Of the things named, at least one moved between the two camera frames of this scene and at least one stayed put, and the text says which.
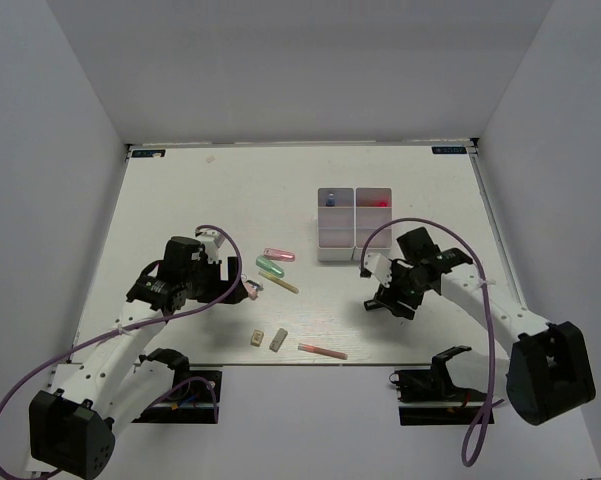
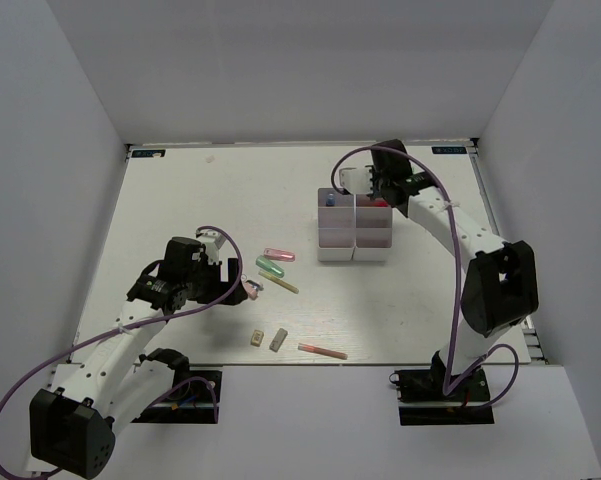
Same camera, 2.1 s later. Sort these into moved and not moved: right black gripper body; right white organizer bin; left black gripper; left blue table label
Moved: right black gripper body
Not moved: right white organizer bin; left black gripper; left blue table label
